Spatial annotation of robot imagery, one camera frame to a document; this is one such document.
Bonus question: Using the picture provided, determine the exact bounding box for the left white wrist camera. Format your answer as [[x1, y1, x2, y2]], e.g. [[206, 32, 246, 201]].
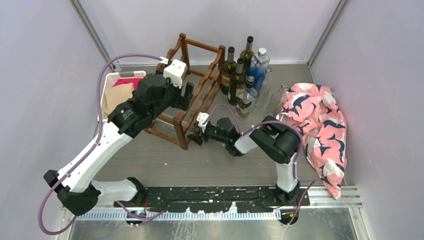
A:
[[160, 56, 188, 89]]

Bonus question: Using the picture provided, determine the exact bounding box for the clear slim glass bottle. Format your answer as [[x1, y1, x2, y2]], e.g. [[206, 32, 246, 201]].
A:
[[264, 83, 289, 117]]

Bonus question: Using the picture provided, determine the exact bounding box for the dark green wine bottle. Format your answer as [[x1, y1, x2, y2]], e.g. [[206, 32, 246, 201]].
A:
[[220, 46, 237, 95]]

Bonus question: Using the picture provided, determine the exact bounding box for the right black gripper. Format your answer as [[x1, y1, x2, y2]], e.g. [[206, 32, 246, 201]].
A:
[[188, 122, 229, 145]]

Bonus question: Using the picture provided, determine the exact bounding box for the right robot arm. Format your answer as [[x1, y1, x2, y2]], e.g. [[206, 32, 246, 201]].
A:
[[188, 113, 302, 206]]

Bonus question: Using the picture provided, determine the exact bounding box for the white slotted cable duct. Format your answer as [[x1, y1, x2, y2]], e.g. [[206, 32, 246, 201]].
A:
[[76, 209, 282, 221]]

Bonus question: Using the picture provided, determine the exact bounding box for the olive green wine bottle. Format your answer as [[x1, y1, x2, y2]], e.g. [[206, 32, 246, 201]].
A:
[[240, 35, 254, 75]]

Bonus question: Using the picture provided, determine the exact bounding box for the brown wooden wine rack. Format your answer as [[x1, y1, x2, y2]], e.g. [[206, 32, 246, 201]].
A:
[[144, 33, 226, 150]]

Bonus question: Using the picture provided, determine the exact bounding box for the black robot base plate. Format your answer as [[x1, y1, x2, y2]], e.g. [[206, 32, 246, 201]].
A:
[[114, 186, 310, 214]]

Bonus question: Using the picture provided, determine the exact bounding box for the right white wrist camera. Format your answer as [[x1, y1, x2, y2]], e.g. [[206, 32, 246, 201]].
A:
[[196, 112, 210, 131]]

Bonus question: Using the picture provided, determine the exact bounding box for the dark wine bottle cream label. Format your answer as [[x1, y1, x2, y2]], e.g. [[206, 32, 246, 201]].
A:
[[228, 57, 246, 106]]

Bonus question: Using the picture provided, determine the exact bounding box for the clear tapered glass bottle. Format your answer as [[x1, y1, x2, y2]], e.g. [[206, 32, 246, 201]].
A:
[[254, 66, 273, 109]]

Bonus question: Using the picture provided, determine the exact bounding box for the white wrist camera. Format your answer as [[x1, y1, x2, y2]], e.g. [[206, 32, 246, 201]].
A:
[[160, 56, 188, 89], [196, 112, 210, 131]]

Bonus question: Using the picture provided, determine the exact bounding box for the blue clear square bottle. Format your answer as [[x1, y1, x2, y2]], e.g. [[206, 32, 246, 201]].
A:
[[247, 47, 270, 93]]

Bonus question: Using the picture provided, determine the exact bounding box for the beige cloth in basket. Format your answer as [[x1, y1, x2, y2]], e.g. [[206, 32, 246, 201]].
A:
[[103, 83, 135, 115]]

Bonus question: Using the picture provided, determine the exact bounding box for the pink shark print cloth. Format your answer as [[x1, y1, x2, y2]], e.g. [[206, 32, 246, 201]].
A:
[[277, 83, 347, 200]]

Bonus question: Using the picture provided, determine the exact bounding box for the white perforated plastic basket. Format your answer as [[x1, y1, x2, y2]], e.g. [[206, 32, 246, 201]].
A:
[[100, 70, 146, 122]]

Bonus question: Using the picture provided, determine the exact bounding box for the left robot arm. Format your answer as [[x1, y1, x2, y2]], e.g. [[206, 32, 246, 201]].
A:
[[43, 73, 194, 216]]

